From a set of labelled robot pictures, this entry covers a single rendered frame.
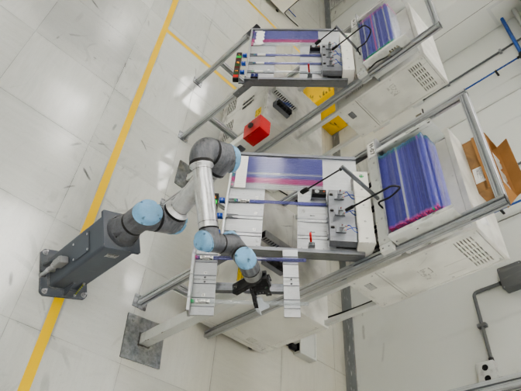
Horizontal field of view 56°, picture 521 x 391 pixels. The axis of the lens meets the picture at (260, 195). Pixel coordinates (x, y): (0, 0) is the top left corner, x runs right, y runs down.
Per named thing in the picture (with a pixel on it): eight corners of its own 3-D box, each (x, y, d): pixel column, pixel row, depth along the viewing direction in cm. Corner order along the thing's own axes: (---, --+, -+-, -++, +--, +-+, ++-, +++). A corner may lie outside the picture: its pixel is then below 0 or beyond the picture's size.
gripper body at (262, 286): (272, 297, 198) (266, 282, 189) (251, 299, 199) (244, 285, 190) (271, 280, 203) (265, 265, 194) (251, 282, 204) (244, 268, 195)
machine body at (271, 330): (179, 318, 294) (250, 282, 260) (196, 227, 341) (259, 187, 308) (255, 356, 326) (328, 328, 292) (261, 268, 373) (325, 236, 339)
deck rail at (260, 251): (219, 254, 244) (219, 247, 239) (220, 251, 245) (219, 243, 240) (364, 262, 241) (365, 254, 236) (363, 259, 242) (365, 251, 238)
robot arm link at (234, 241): (219, 226, 188) (232, 244, 181) (239, 230, 196) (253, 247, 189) (208, 242, 190) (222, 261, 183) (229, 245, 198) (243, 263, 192)
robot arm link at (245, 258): (246, 240, 184) (257, 254, 179) (253, 256, 192) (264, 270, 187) (229, 252, 183) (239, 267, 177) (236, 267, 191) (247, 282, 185)
